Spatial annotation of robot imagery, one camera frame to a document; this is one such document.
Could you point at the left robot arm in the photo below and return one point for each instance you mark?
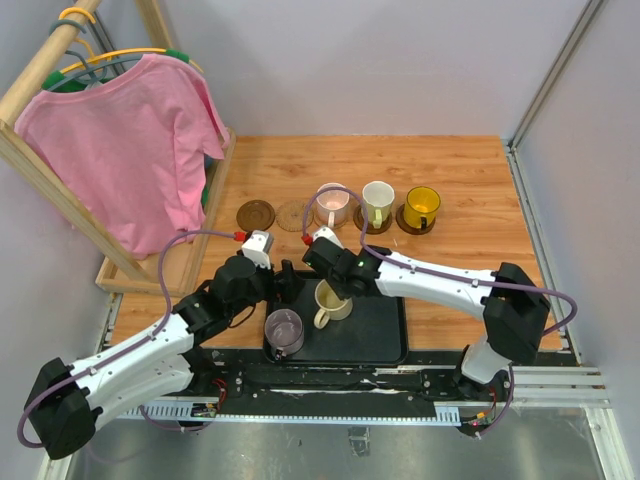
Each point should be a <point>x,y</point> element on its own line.
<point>69,403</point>

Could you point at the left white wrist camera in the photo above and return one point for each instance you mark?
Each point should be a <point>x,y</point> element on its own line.
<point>257,248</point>

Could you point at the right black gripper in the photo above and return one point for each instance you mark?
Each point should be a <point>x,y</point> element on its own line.
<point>340,292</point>

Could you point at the dark wooden coaster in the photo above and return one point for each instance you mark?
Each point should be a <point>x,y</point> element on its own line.
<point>403,225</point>
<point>255,215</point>
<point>358,219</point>

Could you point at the pink mug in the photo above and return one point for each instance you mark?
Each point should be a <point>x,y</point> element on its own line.
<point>331,207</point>

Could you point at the pink t-shirt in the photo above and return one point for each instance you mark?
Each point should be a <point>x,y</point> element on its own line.
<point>132,150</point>

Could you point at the grey clothes hanger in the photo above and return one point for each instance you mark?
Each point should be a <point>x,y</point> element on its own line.
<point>85,63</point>

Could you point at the aluminium frame post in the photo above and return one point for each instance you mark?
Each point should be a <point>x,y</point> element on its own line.
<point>574,39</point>

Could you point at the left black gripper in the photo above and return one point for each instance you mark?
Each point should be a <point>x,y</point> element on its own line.
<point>291,283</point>

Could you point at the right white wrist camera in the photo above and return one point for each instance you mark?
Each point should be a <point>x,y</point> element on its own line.
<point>328,234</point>

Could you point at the yellow clothes hanger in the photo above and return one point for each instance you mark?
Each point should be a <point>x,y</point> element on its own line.
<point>154,22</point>

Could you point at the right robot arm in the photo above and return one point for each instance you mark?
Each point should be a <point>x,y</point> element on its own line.
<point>513,309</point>

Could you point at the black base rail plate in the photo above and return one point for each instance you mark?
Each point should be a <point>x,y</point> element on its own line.
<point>255,385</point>

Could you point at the pale green mug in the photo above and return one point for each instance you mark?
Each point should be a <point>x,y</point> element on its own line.
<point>378,197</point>

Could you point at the purple mug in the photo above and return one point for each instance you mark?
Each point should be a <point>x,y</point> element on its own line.
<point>284,333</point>

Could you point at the black plastic tray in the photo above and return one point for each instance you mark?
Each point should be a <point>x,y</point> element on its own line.
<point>375,333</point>

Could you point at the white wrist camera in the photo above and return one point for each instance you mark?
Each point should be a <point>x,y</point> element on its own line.
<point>257,248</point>
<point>328,234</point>

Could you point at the yellow transparent cup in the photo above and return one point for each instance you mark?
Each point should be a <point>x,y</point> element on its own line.
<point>421,206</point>

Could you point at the cream yellow mug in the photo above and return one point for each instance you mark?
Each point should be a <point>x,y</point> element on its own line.
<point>330,306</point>

